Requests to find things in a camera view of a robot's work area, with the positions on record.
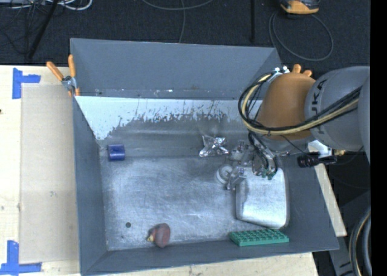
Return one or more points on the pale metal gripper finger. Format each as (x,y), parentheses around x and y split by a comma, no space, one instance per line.
(241,149)
(236,178)

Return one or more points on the red-brown toy bird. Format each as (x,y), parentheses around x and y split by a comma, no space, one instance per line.
(161,235)

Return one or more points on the pale cardboard board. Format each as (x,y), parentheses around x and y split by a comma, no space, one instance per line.
(45,172)

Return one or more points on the grey metal bin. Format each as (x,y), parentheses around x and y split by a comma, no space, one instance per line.
(169,190)

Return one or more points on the crumpled silver foil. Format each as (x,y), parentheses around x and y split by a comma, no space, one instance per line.
(213,147)

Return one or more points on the green studded flat block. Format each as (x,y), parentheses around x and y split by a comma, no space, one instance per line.
(258,236)

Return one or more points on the black cylinder on white bracket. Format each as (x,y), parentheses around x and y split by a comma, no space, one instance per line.
(311,160)

